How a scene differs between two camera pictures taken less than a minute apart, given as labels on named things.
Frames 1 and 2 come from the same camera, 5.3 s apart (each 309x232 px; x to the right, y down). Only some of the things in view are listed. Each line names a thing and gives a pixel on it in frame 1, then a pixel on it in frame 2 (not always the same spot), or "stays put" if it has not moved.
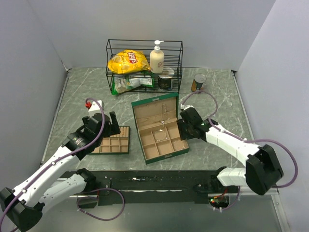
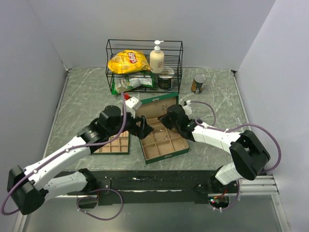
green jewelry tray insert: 118,144 stays put
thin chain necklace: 163,110 stays put
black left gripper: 112,129 -> 141,131
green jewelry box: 156,121 stays put
